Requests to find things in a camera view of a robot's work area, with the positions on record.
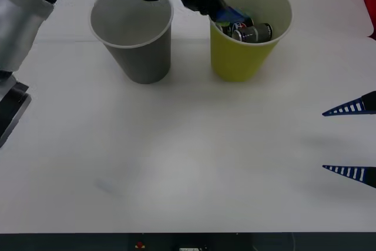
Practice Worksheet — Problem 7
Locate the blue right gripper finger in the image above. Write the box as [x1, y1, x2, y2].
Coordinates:
[322, 165, 376, 189]
[321, 90, 376, 117]

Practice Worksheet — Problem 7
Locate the grey plastic bin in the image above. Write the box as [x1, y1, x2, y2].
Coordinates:
[89, 0, 175, 85]

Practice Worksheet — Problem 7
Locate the yellow-green plastic bin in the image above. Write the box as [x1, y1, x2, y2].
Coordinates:
[208, 0, 294, 83]

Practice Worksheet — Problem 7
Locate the silver drink can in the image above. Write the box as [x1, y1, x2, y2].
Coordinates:
[231, 22, 274, 43]

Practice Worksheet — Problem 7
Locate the black can with round emblem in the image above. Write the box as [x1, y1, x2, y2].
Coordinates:
[216, 17, 255, 36]

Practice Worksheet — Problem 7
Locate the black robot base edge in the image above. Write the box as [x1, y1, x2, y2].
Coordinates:
[0, 232, 376, 251]

